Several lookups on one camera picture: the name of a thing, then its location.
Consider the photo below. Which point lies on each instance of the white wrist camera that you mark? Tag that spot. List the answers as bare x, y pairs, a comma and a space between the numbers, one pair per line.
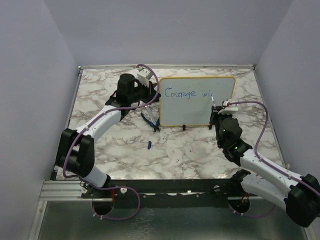
144, 75
228, 108

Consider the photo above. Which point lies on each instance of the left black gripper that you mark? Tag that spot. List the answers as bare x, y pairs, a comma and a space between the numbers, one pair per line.
151, 92

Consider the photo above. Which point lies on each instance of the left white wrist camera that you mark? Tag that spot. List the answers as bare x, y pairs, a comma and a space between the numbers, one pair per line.
144, 75

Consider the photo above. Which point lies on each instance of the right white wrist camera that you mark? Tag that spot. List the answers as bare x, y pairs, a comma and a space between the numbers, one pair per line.
228, 108

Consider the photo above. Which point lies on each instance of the yellow framed whiteboard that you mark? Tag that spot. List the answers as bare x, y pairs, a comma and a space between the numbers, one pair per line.
186, 101

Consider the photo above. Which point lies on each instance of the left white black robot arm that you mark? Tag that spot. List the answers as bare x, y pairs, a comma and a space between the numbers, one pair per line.
76, 149

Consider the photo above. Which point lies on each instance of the blue handled pliers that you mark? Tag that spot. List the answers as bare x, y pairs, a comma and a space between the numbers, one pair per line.
155, 126

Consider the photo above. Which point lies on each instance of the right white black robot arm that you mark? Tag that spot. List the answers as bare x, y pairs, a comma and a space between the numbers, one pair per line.
297, 195

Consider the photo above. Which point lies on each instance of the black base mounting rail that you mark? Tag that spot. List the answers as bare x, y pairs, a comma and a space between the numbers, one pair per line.
169, 193

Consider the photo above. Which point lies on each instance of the aluminium frame rail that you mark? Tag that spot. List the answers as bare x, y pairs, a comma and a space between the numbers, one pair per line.
60, 190

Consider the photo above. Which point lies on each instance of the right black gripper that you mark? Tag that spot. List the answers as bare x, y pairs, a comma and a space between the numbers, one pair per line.
216, 109

